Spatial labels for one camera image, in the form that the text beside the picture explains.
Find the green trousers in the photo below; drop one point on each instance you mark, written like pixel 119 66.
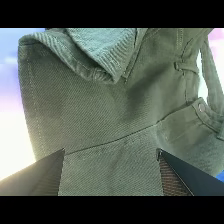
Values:
pixel 110 110

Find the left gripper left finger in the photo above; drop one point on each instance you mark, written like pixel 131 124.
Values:
pixel 43 178

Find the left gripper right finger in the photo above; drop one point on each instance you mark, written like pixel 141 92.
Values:
pixel 186 180

